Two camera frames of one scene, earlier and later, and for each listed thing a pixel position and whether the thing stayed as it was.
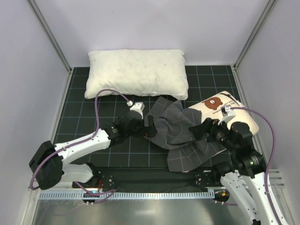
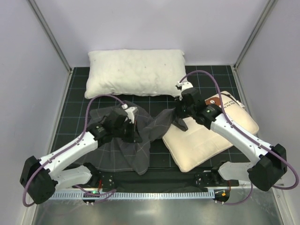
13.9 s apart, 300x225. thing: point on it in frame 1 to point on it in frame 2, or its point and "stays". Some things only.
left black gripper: [148, 125] to [131, 131]
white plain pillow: [142, 72] stays
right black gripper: [206, 126] to [181, 109]
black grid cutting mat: [80, 116] stays
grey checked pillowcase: [185, 150] to [133, 156]
